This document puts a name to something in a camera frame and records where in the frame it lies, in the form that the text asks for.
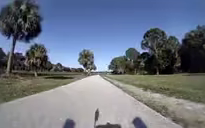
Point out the distant palm tree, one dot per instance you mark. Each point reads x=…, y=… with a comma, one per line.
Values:
x=86, y=59

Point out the pale concrete path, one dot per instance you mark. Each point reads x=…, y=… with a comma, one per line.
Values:
x=86, y=100

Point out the distant row of trees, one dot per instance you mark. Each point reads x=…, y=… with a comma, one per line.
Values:
x=61, y=68

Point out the short palm tree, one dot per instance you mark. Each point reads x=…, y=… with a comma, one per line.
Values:
x=36, y=55

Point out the robot's own part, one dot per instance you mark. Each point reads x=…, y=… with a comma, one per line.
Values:
x=139, y=122
x=69, y=123

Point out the mown green grass field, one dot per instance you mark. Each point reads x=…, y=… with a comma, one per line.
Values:
x=176, y=85

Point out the rough grass verge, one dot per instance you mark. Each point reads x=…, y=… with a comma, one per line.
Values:
x=23, y=87

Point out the tall palm tree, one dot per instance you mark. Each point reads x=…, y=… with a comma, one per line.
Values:
x=19, y=21

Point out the row of dark trees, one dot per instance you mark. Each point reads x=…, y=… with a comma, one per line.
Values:
x=196, y=50

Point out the sandy gravel strip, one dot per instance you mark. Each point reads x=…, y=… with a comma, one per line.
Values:
x=186, y=112

